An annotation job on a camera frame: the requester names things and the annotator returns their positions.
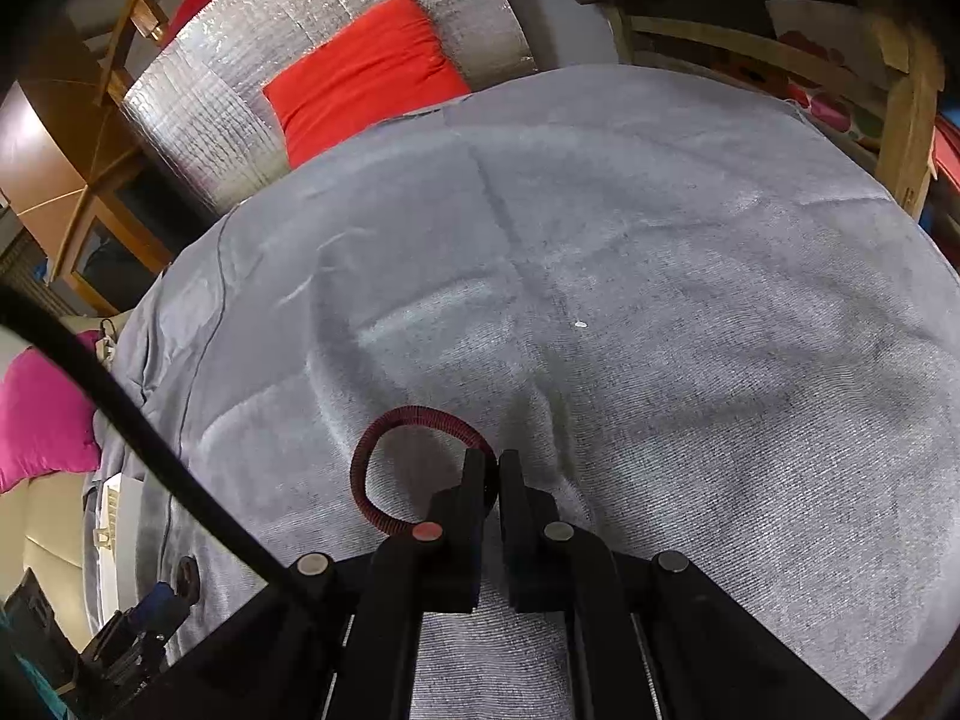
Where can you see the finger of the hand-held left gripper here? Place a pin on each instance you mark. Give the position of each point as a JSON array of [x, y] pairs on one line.
[[161, 604]]

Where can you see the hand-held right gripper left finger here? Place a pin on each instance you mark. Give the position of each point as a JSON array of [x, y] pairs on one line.
[[480, 510]]

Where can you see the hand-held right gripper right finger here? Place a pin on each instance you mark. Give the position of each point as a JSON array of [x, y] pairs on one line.
[[517, 517]]

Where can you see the white jewelry box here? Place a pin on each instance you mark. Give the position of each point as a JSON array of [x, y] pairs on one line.
[[124, 540]]

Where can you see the red black striped bangle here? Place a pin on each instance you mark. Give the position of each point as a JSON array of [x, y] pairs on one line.
[[360, 484]]

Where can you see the pink cushion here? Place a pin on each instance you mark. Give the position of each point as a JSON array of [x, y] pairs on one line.
[[45, 420]]

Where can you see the grey blanket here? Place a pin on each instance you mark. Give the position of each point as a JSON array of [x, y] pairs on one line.
[[600, 240]]

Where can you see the wooden cabinet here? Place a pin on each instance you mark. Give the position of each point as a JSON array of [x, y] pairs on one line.
[[45, 157]]

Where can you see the silver foil mat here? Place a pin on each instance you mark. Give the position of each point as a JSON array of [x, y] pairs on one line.
[[210, 127]]

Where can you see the wooden shelf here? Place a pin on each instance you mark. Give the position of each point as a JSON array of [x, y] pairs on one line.
[[900, 90]]

